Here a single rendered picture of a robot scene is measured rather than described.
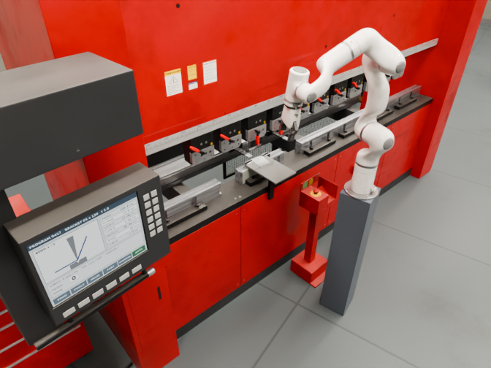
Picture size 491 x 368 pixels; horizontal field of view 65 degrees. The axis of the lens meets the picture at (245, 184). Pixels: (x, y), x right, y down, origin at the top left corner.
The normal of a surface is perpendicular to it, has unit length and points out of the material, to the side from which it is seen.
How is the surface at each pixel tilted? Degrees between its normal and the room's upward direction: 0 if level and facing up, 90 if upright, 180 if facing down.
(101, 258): 90
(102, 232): 90
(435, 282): 0
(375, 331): 0
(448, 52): 90
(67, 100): 90
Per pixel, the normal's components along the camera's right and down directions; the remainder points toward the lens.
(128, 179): 0.00, -0.82
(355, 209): -0.56, 0.47
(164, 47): 0.66, 0.44
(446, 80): -0.75, 0.38
